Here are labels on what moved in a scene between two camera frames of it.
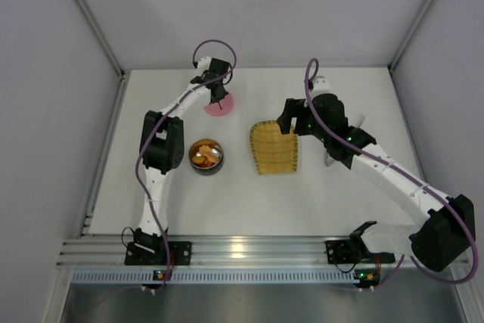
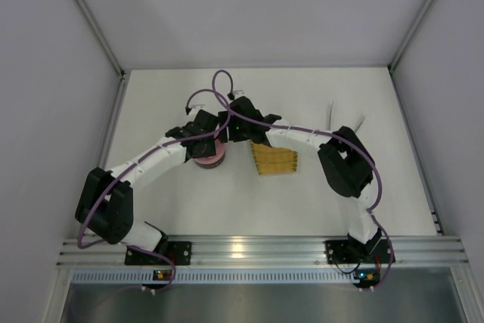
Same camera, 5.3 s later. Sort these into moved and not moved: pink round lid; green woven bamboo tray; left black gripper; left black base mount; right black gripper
Moved: left black gripper; right black gripper; pink round lid
Not moved: green woven bamboo tray; left black base mount
